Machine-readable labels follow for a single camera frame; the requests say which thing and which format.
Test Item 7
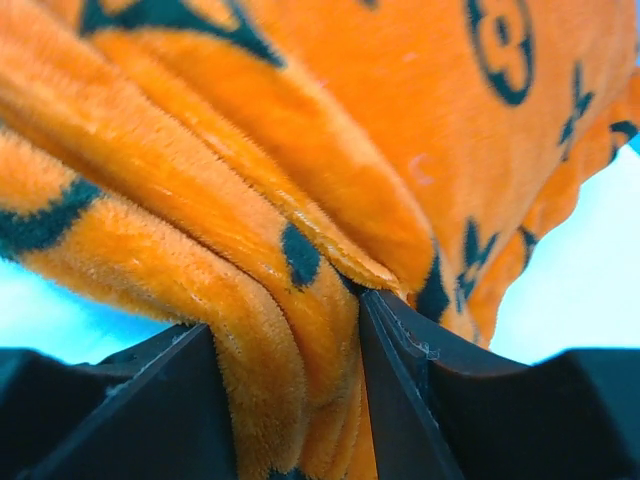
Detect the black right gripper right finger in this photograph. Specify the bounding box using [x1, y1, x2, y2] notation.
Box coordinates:
[359, 291, 639, 479]

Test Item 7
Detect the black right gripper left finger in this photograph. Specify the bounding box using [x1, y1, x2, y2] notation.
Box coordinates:
[1, 325, 235, 479]

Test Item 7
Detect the orange patterned plush pillowcase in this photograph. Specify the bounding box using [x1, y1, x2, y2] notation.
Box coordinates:
[1, 1, 639, 479]

